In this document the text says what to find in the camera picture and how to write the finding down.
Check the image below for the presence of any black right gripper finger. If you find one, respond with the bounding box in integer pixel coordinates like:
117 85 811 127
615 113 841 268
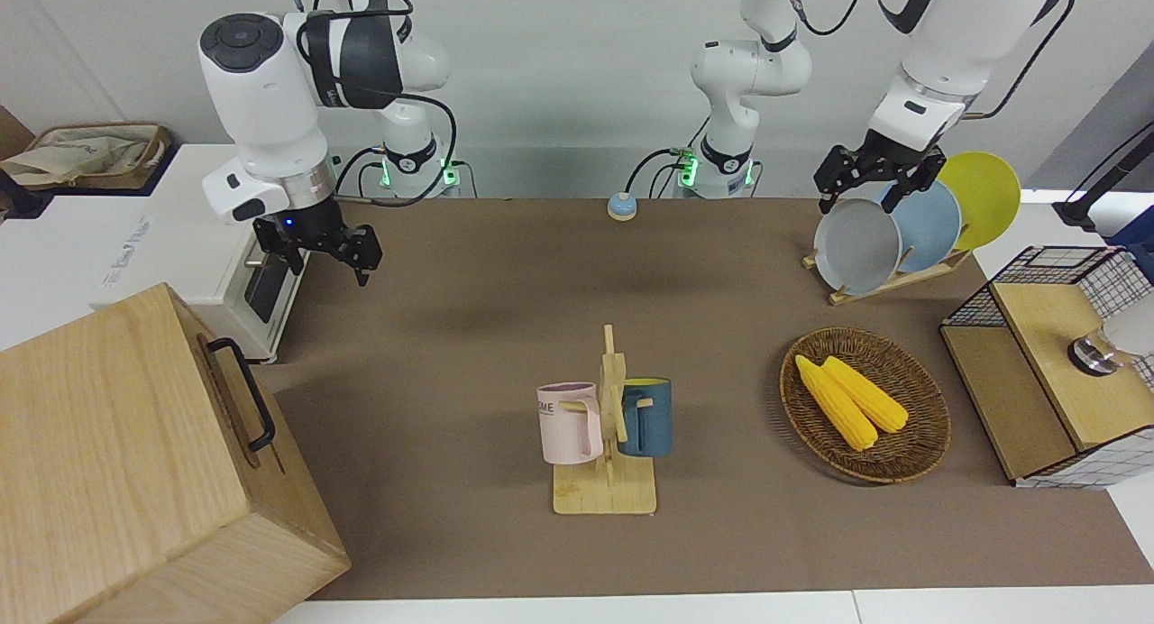
252 216 306 278
329 225 384 287

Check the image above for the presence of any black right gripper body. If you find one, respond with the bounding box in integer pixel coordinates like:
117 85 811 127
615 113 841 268
260 196 349 252

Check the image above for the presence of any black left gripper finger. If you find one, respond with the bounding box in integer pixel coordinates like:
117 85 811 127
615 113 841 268
886 160 945 216
816 146 865 214

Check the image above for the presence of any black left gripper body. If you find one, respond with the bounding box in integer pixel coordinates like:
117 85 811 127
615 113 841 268
855 133 944 180

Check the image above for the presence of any black metal drawer handle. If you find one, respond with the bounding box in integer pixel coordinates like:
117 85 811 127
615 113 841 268
207 337 277 454

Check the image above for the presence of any light wooden drawer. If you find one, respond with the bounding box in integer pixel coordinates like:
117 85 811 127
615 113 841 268
171 286 351 562

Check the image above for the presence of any light blue plate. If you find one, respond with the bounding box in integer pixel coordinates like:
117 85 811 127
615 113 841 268
879 180 963 275

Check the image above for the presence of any yellow plate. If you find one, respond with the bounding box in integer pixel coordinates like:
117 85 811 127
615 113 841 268
938 151 1021 252

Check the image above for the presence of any grey plate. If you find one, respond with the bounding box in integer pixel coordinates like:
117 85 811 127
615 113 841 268
813 198 902 297

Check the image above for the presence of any wooden plate rack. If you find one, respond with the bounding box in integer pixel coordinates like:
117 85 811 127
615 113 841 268
802 245 973 307

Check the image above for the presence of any white toaster oven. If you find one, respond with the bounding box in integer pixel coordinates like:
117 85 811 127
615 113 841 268
90 142 312 365

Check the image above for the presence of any round brown wicker tray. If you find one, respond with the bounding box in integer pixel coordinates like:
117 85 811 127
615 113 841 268
780 327 952 485

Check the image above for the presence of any yellow corn cob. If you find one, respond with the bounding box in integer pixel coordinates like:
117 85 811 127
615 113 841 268
822 356 909 433
795 355 878 451

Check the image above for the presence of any beige cloth bag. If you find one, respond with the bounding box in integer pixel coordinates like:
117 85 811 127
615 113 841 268
3 124 159 189

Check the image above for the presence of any pink mug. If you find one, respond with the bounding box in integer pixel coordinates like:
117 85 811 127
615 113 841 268
537 382 603 465

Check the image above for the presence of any light wooden cabinet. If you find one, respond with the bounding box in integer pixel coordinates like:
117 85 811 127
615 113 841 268
0 283 353 624

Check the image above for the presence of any dark blue mug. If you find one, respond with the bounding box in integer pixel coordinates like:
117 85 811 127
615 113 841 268
618 378 673 458

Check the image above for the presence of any wooden mug tree stand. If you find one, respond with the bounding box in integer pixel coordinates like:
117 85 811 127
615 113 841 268
553 325 657 517

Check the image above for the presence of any brown table mat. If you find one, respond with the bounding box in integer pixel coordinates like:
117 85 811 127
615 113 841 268
261 198 1154 602

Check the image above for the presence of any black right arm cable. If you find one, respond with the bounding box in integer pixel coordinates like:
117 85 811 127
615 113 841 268
284 0 459 207

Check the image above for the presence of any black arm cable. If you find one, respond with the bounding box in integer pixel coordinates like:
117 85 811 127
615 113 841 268
783 0 1076 122
284 0 459 207

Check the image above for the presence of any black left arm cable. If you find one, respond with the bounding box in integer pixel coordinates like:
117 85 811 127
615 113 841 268
783 0 1076 122

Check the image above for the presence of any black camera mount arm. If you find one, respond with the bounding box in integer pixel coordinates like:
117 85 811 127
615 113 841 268
1053 124 1154 230

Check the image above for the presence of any wire grid box wooden shelf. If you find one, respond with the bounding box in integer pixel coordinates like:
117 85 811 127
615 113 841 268
940 245 1154 490

